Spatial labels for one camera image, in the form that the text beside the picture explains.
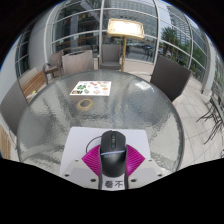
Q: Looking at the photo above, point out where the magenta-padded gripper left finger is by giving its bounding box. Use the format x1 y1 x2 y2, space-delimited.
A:
59 143 104 190

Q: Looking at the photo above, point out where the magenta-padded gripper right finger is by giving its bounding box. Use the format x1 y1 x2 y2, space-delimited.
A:
124 143 165 190

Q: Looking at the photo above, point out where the black wired computer mouse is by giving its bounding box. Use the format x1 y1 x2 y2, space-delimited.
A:
85 129 128 178

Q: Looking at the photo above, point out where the white mouse pad with characters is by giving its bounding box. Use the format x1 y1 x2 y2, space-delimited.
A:
59 126 153 192

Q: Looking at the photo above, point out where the beige tape roll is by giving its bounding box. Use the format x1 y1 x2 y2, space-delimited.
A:
76 98 95 112

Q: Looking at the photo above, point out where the colourful picture menu card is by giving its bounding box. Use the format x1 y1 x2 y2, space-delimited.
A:
69 80 112 97

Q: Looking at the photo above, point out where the dark metal outdoor furniture set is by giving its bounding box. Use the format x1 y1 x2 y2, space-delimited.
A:
196 89 224 145

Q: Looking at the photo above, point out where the wooden slat bench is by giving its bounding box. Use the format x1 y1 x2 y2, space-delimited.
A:
0 69 46 160

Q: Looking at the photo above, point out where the gold framed menu stand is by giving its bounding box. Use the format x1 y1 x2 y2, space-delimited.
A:
106 18 146 73

